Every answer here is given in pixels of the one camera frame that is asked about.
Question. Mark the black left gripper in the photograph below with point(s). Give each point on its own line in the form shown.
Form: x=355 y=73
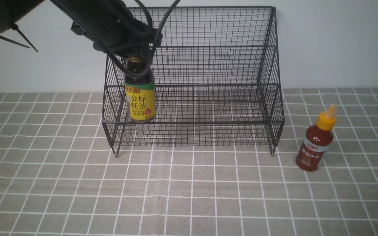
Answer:
x=123 y=34

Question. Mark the dark oyster sauce bottle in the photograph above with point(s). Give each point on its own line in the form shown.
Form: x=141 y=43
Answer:
x=140 y=97

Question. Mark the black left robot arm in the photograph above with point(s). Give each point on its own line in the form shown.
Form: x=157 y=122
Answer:
x=11 y=11

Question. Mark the red ketchup squeeze bottle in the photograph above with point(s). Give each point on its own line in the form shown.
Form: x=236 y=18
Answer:
x=317 y=140

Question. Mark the grey checked tablecloth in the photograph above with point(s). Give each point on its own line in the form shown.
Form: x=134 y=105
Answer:
x=58 y=176

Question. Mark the black wire mesh shelf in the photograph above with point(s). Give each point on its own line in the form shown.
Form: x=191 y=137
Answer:
x=217 y=82

